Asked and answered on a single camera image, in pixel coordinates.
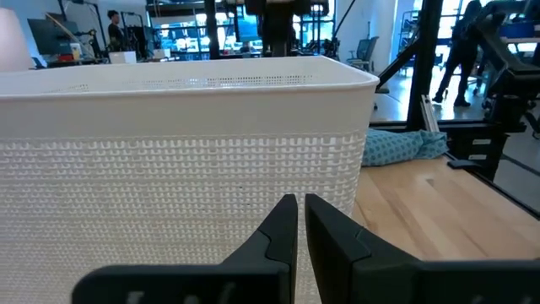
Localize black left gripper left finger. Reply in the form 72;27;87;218
70;193;300;304

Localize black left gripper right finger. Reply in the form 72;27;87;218
304;193;540;304

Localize white perforated plastic basket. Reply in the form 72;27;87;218
0;55;381;304

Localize blue patterned cloth pack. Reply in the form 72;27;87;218
361;128;450;167

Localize silver aluminium extrusion bar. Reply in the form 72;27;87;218
418;94;440;134

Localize grey office chair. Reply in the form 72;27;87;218
347;35;380;72

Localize person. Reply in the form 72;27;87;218
431;0;485;108
105;8;127;52

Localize black pillar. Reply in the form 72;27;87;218
203;0;221;61

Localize black central stand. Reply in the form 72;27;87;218
243;0;314;58

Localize white box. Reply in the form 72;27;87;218
108;50;138;65

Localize dark tilted monitor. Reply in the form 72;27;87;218
26;16;80;59

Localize pale pink lampshade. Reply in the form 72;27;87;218
0;7;35;73

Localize black diagonal frame brace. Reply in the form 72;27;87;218
376;39;423;92

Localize black frame post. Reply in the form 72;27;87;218
405;0;445;132

